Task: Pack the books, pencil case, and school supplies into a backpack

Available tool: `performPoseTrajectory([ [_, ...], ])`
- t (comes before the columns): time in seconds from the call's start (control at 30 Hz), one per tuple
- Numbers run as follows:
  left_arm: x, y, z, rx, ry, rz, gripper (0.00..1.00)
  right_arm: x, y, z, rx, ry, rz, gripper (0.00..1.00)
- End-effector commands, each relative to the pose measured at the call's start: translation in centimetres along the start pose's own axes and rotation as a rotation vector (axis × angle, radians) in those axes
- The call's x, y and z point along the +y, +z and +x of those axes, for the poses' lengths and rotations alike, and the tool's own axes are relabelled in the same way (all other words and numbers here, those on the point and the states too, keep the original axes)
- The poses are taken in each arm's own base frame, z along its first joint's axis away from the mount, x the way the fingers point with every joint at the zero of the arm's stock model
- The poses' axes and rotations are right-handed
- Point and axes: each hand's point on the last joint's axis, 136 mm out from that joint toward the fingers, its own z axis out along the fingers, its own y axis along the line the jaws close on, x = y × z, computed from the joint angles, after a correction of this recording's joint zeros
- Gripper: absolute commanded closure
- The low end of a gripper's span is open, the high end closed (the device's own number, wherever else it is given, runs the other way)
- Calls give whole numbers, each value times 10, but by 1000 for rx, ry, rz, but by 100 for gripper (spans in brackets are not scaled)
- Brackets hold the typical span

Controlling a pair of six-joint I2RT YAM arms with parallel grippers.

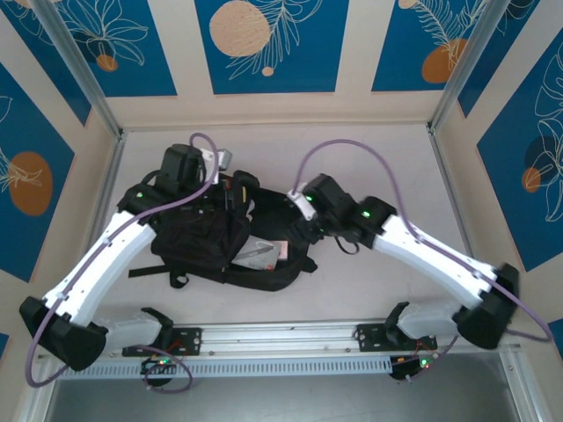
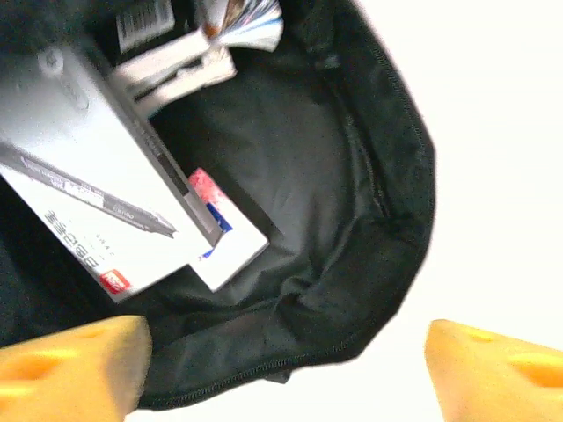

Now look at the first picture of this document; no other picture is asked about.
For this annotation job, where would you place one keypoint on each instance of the grey pen box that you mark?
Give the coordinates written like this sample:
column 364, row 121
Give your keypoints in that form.
column 259, row 255

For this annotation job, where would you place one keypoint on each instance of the black fabric backpack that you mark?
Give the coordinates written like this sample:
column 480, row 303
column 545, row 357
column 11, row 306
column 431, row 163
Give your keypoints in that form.
column 198, row 246

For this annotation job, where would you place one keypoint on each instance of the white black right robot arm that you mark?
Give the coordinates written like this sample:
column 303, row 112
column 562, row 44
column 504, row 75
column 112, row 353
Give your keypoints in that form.
column 431, row 259

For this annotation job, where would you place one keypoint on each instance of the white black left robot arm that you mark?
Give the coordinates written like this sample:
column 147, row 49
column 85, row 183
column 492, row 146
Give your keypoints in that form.
column 101, row 264

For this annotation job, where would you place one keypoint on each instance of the small controller circuit board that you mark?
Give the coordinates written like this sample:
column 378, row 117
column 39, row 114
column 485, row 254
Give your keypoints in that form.
column 154, row 367
column 402, row 369

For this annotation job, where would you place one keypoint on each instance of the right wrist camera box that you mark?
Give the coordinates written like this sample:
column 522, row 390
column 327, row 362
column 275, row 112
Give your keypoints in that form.
column 302, row 204

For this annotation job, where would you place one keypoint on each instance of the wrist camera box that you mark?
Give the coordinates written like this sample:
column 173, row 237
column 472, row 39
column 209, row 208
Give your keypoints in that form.
column 302, row 204
column 220, row 158

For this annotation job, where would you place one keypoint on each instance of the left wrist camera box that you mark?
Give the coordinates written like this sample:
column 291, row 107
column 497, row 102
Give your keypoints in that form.
column 220, row 158

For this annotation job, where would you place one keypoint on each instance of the aluminium table edge rail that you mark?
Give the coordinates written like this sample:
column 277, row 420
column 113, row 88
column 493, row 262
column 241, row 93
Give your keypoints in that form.
column 107, row 176
column 442, row 167

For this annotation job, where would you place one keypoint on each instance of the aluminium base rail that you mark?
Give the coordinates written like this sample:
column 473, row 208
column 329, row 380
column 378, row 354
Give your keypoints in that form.
column 272, row 338

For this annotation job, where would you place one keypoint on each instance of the aluminium frame post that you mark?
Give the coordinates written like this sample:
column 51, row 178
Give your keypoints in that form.
column 81, row 66
column 479, row 53

